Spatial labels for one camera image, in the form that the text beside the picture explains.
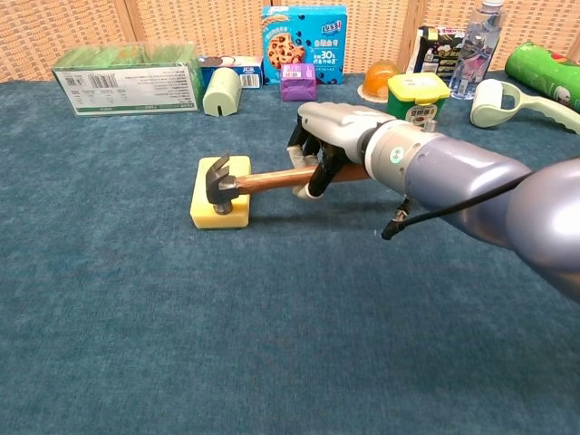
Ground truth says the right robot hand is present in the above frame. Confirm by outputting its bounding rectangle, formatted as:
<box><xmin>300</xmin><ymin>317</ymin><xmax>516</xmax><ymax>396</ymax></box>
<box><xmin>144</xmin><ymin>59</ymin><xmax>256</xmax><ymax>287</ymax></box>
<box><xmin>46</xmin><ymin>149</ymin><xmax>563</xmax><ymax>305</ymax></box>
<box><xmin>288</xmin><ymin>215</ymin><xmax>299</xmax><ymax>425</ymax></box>
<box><xmin>286</xmin><ymin>101</ymin><xmax>400</xmax><ymax>200</ymax></box>

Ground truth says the wooden handle claw hammer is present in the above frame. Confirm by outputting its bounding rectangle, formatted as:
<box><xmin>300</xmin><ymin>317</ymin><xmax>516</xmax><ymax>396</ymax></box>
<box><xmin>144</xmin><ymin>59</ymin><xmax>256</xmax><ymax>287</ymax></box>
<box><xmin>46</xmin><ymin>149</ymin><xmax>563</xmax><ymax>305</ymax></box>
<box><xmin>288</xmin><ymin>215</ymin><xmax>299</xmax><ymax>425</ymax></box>
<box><xmin>204</xmin><ymin>153</ymin><xmax>371</xmax><ymax>217</ymax></box>

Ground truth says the yellow sponge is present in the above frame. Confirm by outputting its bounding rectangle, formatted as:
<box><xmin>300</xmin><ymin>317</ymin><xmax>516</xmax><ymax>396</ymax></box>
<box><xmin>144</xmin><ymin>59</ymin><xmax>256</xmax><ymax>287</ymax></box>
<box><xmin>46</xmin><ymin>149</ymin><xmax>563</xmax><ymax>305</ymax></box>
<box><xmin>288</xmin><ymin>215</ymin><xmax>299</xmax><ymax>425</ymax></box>
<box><xmin>189</xmin><ymin>156</ymin><xmax>253</xmax><ymax>230</ymax></box>

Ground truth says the small purple box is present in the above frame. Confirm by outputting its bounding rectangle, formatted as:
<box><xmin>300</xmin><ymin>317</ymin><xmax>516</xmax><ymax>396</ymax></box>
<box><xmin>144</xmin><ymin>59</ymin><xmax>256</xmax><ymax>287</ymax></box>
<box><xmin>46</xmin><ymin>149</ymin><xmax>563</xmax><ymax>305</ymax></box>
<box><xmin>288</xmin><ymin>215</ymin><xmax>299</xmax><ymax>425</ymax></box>
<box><xmin>279</xmin><ymin>63</ymin><xmax>317</xmax><ymax>102</ymax></box>

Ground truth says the orange jelly cup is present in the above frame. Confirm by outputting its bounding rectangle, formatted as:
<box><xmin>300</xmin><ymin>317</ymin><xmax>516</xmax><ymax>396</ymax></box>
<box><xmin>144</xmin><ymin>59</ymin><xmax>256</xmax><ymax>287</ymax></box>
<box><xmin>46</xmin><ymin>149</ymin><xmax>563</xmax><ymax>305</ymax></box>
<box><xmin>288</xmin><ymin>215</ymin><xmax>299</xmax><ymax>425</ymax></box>
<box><xmin>357</xmin><ymin>59</ymin><xmax>402</xmax><ymax>101</ymax></box>

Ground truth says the green tub with yellow lid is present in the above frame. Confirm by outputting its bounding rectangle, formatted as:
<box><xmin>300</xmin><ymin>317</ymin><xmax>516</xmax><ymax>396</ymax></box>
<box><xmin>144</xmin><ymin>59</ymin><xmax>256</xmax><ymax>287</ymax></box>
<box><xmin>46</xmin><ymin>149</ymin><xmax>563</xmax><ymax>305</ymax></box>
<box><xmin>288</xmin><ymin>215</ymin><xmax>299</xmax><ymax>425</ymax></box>
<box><xmin>386</xmin><ymin>72</ymin><xmax>451</xmax><ymax>133</ymax></box>

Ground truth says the blue chocolate chip cookie box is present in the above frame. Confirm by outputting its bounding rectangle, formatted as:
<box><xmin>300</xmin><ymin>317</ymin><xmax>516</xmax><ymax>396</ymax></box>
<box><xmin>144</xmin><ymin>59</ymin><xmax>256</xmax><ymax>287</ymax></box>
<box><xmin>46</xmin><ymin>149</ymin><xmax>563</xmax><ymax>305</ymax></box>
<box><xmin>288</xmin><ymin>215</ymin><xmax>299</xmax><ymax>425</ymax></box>
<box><xmin>260</xmin><ymin>5</ymin><xmax>349</xmax><ymax>86</ymax></box>

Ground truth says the blue pink sandwich cookie box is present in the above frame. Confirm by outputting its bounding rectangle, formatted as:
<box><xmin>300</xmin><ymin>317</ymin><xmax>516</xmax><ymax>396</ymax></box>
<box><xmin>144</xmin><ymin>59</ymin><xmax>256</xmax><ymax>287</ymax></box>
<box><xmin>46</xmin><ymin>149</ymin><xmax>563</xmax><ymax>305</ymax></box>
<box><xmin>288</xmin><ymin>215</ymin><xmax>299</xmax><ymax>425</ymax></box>
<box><xmin>198</xmin><ymin>54</ymin><xmax>265</xmax><ymax>90</ymax></box>

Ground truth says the pale green dotted cylinder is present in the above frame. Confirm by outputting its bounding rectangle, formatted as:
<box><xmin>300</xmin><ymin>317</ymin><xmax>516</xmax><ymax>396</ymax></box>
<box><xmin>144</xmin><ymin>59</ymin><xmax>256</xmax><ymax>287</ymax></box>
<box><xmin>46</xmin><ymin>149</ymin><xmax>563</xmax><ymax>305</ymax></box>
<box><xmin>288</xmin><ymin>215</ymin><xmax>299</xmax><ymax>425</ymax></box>
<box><xmin>201</xmin><ymin>66</ymin><xmax>244</xmax><ymax>118</ymax></box>

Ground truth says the black purple snack box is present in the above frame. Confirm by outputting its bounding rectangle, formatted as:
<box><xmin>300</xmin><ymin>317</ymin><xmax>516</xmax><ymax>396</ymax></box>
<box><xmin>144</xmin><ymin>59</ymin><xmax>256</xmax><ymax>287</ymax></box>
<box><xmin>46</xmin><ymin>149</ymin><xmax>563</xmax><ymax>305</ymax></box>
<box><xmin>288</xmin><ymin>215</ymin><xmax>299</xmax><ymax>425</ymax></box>
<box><xmin>404</xmin><ymin>25</ymin><xmax>472</xmax><ymax>82</ymax></box>

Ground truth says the pale green lint roller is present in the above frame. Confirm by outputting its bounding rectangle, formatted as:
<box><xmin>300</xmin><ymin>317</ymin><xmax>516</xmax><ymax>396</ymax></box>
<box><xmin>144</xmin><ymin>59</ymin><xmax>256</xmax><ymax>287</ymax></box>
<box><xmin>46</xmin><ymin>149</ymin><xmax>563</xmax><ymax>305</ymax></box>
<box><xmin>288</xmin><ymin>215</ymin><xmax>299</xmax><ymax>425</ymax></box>
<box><xmin>469</xmin><ymin>78</ymin><xmax>580</xmax><ymax>136</ymax></box>

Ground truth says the clear water bottle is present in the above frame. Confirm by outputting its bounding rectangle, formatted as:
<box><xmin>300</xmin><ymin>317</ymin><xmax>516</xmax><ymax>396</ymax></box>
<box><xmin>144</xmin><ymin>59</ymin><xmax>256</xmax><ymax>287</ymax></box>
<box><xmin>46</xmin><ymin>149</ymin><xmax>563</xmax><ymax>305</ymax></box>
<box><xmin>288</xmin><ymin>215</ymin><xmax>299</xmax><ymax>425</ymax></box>
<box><xmin>449</xmin><ymin>0</ymin><xmax>508</xmax><ymax>101</ymax></box>

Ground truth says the clear box of green packets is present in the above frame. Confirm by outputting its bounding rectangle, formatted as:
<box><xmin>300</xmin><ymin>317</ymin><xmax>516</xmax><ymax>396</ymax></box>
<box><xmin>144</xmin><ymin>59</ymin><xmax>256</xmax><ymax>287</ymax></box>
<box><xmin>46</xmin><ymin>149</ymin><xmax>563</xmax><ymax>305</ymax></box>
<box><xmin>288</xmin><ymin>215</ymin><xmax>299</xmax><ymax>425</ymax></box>
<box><xmin>51</xmin><ymin>41</ymin><xmax>205</xmax><ymax>118</ymax></box>

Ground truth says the green chips can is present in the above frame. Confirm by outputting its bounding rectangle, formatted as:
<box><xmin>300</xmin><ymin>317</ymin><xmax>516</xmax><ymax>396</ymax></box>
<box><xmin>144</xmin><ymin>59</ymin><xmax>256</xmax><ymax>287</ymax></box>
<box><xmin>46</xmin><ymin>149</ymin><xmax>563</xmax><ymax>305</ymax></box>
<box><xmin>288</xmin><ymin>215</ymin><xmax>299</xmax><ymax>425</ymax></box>
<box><xmin>504</xmin><ymin>41</ymin><xmax>580</xmax><ymax>114</ymax></box>

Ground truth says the blue table cloth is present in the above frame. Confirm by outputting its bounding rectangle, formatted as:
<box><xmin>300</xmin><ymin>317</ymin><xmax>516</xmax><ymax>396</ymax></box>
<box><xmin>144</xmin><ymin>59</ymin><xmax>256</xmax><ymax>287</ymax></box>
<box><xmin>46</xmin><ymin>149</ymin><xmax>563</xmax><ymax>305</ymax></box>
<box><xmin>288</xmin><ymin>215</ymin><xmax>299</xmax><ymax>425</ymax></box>
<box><xmin>0</xmin><ymin>70</ymin><xmax>580</xmax><ymax>435</ymax></box>

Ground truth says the woven folding screen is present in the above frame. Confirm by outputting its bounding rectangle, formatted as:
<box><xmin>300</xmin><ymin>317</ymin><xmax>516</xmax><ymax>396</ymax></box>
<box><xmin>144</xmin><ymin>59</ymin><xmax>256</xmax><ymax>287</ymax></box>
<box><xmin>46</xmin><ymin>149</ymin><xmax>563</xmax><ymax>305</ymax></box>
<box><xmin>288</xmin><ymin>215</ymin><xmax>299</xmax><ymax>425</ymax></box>
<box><xmin>0</xmin><ymin>0</ymin><xmax>580</xmax><ymax>83</ymax></box>

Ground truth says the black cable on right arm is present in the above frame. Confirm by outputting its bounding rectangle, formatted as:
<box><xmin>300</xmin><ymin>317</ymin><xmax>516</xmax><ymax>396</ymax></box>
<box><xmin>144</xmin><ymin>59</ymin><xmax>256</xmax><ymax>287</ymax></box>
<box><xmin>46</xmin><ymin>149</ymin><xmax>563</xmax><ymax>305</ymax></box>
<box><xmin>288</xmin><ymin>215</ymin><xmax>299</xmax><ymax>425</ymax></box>
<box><xmin>381</xmin><ymin>169</ymin><xmax>534</xmax><ymax>241</ymax></box>

